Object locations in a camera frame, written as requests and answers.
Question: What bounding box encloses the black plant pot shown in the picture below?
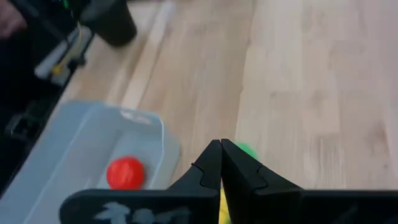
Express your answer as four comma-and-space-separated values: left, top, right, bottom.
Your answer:
78, 0, 138, 48

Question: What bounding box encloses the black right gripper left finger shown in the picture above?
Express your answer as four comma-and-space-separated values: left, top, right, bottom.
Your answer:
58, 139, 223, 224

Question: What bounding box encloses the person's hand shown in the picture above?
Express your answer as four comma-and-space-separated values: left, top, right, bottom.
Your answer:
0, 0, 28, 40

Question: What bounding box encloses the green toy ball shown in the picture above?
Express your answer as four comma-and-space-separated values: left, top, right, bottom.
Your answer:
234, 141, 259, 160

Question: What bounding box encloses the white metal bar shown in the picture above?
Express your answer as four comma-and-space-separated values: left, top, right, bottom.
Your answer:
34, 26, 94, 86

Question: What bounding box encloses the yellow toy produce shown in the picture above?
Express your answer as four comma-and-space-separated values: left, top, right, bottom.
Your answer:
218, 187, 233, 224

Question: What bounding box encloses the translucent plastic tupperware container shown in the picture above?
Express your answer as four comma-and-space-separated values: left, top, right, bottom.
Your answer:
27, 101, 182, 224

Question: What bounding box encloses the red toy tomato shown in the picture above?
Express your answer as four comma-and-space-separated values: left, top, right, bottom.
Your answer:
106, 156, 146, 190

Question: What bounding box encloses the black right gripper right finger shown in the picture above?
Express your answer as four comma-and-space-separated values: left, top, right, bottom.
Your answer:
221, 138, 398, 224

